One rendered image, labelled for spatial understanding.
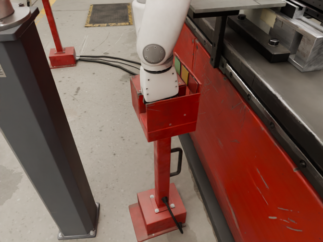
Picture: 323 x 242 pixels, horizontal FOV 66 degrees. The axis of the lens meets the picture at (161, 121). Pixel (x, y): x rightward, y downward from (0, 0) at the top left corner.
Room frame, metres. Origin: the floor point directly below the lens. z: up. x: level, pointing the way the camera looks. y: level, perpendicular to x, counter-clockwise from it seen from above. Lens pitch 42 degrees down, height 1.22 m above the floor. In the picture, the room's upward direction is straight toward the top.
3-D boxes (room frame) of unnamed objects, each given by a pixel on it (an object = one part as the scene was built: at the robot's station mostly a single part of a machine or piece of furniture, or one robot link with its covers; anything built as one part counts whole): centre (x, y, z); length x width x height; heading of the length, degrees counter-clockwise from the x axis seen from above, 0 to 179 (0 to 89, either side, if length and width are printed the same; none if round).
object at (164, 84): (0.58, 0.01, 0.85); 0.10 x 0.07 x 0.11; 109
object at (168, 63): (0.58, 0.01, 0.91); 0.09 x 0.08 x 0.03; 109
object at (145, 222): (0.63, 0.03, 0.06); 0.25 x 0.20 x 0.12; 109
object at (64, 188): (0.60, 0.41, 0.50); 0.18 x 0.18 x 1.00; 4
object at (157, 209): (0.64, 0.00, 0.13); 0.10 x 0.10 x 0.01; 19
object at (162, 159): (0.64, 0.00, 0.39); 0.05 x 0.05 x 0.54; 19
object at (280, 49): (0.77, -0.29, 0.89); 0.30 x 0.05 x 0.03; 12
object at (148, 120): (0.64, 0.00, 0.75); 0.20 x 0.16 x 0.18; 19
